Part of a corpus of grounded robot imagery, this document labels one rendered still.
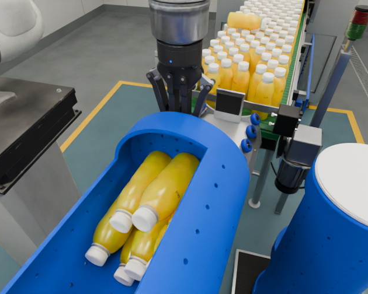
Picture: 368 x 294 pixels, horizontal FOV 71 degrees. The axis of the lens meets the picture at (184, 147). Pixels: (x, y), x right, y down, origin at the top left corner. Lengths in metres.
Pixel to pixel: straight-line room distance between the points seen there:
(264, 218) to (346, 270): 1.09
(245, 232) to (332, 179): 1.13
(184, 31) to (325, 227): 0.55
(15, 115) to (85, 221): 0.41
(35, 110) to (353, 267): 0.92
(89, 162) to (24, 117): 1.45
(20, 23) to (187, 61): 0.59
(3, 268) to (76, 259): 1.39
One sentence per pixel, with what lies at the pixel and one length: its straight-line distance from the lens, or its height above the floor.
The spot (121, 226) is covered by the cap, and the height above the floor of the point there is 1.10.
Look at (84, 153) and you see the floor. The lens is 2.33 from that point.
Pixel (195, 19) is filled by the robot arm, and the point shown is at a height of 1.40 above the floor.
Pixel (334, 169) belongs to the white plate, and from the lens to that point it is 0.75.
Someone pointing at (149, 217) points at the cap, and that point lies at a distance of 0.43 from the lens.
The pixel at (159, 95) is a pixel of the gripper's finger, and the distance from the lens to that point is 0.51.
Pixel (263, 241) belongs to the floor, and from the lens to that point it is 1.77.
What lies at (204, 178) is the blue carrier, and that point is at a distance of 0.40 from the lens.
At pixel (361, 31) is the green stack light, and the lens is 1.20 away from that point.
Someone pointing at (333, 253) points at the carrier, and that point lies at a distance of 0.78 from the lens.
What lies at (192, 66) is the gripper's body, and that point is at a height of 1.32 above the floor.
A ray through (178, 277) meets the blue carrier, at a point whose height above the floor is 1.20.
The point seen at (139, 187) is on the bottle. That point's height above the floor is 1.13.
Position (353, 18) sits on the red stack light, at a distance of 1.20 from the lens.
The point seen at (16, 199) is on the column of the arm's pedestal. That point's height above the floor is 0.87.
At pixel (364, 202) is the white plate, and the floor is 1.04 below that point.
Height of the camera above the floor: 1.51
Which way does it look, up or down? 43 degrees down
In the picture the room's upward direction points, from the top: straight up
